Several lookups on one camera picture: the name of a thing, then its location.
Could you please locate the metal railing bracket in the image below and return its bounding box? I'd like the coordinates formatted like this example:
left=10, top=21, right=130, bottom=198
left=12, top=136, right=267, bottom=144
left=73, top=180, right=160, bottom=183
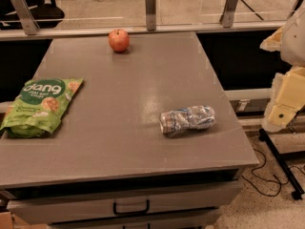
left=10, top=0, right=39, bottom=35
left=219, top=0, right=238, bottom=28
left=145, top=0, right=156, bottom=31

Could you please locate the black floor cable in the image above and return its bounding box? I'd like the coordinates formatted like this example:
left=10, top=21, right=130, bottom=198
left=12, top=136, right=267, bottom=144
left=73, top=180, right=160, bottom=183
left=241, top=148, right=305, bottom=198

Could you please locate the grey cabinet drawer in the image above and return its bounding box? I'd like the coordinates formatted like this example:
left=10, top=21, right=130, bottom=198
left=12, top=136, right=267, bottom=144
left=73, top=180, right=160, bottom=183
left=8, top=180, right=242, bottom=223

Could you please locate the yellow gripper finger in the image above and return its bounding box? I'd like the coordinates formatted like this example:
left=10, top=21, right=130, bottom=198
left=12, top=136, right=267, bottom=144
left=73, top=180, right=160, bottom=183
left=262, top=66, right=305, bottom=132
left=259, top=27, right=284, bottom=52

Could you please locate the crushed silver redbull can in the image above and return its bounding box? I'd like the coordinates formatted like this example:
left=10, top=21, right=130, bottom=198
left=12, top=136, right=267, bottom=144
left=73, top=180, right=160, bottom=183
left=159, top=105, right=215, bottom=135

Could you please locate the black stand leg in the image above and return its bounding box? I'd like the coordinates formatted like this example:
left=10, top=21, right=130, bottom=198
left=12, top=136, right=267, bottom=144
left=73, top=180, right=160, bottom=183
left=259, top=129, right=305, bottom=200

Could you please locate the left metal railing bracket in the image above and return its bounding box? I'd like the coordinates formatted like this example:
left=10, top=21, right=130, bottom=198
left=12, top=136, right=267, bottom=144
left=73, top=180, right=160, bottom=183
left=10, top=0, right=39, bottom=35

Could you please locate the middle metal railing bracket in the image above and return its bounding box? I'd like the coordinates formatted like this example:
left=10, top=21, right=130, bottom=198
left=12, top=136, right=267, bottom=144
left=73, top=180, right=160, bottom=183
left=145, top=0, right=156, bottom=31

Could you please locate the green dang chips bag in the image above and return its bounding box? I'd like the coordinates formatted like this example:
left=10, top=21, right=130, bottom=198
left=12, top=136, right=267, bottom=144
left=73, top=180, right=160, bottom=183
left=0, top=78, right=83, bottom=138

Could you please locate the lower grey drawer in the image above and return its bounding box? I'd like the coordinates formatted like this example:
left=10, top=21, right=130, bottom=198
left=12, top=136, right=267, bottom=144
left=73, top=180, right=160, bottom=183
left=49, top=209, right=220, bottom=229

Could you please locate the black drawer handle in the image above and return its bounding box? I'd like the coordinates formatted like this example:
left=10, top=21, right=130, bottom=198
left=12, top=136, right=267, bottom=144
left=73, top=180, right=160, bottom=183
left=112, top=199, right=151, bottom=217

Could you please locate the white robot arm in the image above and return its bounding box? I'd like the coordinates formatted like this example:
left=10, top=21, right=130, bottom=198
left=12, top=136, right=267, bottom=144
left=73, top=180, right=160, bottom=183
left=259, top=8, right=305, bottom=132

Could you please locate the black office chair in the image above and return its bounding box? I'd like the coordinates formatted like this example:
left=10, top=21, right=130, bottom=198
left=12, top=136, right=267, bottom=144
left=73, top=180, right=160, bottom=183
left=0, top=0, right=65, bottom=30

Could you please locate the red apple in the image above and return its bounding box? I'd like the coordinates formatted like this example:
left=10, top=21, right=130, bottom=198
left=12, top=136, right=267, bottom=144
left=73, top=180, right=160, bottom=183
left=109, top=29, right=130, bottom=52

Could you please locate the right metal railing bracket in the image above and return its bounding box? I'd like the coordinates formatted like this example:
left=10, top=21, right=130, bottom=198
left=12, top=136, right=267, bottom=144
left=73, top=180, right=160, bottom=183
left=219, top=0, right=238, bottom=28

